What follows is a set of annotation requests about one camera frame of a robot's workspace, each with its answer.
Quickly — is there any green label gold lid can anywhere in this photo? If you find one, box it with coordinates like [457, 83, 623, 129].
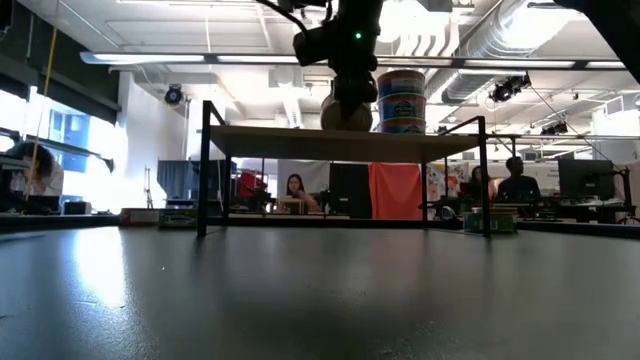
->
[462, 207, 519, 235]
[158, 208, 200, 230]

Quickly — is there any wooden shelf with black legs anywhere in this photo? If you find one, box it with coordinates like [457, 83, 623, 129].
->
[196, 99, 492, 239]

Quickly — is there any round black wall speaker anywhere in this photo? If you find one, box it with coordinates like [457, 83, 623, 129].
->
[163, 83, 185, 107]

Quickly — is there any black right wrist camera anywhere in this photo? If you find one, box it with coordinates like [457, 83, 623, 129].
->
[293, 24, 334, 67]

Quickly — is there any black table mat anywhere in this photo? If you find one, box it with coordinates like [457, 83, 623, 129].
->
[0, 222, 640, 360]

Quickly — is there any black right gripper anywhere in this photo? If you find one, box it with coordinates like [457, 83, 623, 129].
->
[329, 19, 382, 121]

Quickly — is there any black ceiling spotlight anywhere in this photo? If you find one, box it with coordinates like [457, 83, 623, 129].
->
[488, 73, 532, 104]
[539, 121, 570, 136]

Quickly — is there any person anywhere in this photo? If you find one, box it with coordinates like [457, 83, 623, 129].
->
[497, 156, 542, 204]
[284, 173, 321, 214]
[467, 165, 496, 204]
[4, 141, 65, 199]

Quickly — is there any silver ventilation duct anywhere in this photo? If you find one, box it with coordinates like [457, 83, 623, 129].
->
[439, 0, 569, 105]

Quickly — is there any black window blind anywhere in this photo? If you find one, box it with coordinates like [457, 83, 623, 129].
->
[0, 52, 122, 114]

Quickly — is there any black background monitor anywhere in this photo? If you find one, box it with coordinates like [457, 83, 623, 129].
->
[558, 158, 617, 201]

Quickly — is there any red fabric item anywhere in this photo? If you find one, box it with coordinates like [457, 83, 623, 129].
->
[237, 169, 269, 199]

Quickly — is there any blue label seafood can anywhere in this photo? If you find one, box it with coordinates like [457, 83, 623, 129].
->
[377, 69, 427, 97]
[379, 118, 427, 135]
[377, 93, 428, 122]

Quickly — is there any white hanging sheet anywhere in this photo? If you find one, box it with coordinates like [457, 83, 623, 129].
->
[277, 159, 331, 199]

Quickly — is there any orange cloth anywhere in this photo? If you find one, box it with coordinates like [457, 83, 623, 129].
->
[368, 162, 424, 221]

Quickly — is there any black partition panel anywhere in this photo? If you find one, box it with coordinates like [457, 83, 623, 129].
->
[328, 162, 372, 220]

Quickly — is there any thin tripod stand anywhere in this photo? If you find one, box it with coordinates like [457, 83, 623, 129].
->
[143, 166, 155, 210]

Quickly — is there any grey curtain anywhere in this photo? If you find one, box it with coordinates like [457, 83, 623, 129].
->
[157, 159, 201, 201]

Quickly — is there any small wooden box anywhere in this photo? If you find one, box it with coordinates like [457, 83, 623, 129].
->
[277, 198, 307, 215]

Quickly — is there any black aluminium table frame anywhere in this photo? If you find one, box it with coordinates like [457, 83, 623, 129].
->
[0, 212, 640, 240]

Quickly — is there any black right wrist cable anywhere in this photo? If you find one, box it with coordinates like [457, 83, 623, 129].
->
[254, 0, 311, 37]

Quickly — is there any colourful wall poster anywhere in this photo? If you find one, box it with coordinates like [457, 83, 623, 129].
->
[427, 162, 471, 201]

